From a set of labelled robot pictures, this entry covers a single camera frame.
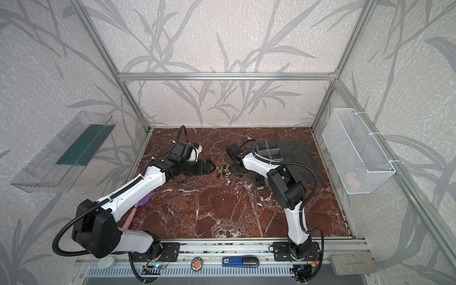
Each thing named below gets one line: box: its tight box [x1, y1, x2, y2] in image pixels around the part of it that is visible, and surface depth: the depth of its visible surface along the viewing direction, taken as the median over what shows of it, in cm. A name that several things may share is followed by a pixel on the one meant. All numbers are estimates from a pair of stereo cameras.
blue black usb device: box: [222, 256, 260, 268], surface depth 70 cm
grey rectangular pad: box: [330, 252, 378, 276], surface depth 70 cm
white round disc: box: [97, 256, 116, 270], surface depth 71 cm
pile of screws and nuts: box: [215, 163, 258, 189], surface depth 98 cm
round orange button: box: [190, 256, 204, 272], surface depth 72 cm
